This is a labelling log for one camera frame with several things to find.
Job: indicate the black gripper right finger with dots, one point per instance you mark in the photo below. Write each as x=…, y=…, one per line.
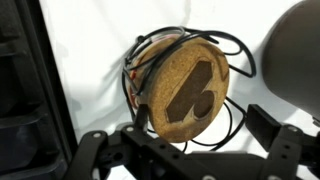
x=283, y=150

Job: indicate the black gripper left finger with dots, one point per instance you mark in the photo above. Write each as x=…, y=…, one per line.
x=133, y=156

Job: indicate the brown cork coaster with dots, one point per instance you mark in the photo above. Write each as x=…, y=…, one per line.
x=186, y=90

